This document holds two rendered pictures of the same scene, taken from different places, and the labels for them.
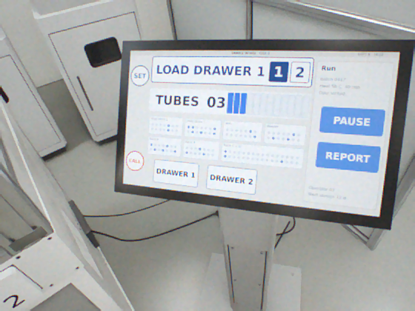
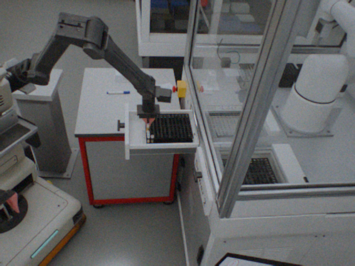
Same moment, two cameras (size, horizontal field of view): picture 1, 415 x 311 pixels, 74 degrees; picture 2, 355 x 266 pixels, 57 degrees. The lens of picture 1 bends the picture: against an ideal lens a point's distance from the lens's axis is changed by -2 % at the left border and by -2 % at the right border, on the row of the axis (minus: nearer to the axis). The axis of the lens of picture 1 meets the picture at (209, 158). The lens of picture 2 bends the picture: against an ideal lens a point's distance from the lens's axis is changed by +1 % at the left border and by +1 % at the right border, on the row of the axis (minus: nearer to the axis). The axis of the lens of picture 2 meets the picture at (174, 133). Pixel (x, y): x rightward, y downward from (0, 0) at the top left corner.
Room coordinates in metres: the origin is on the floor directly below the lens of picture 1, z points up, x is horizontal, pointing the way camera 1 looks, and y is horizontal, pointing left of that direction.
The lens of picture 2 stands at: (0.40, -0.35, 1.96)
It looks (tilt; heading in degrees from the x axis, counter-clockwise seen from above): 44 degrees down; 113
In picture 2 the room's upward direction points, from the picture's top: 6 degrees clockwise
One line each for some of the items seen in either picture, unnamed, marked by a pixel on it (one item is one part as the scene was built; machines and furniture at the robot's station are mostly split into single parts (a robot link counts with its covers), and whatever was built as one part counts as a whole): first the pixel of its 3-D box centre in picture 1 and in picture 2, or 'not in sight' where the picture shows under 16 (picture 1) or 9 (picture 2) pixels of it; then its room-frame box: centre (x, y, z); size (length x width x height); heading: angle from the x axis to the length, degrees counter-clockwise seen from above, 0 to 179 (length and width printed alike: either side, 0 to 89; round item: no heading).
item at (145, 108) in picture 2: not in sight; (148, 105); (-0.15, 0.62, 1.06); 0.10 x 0.07 x 0.07; 33
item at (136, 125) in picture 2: not in sight; (170, 131); (-0.08, 0.71, 0.86); 0.40 x 0.26 x 0.06; 33
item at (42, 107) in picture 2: not in sight; (45, 126); (-1.04, 0.77, 0.38); 0.30 x 0.30 x 0.76; 27
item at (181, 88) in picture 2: not in sight; (180, 88); (-0.18, 1.04, 0.88); 0.07 x 0.05 x 0.07; 123
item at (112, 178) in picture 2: not in sight; (131, 141); (-0.46, 0.95, 0.38); 0.62 x 0.58 x 0.76; 123
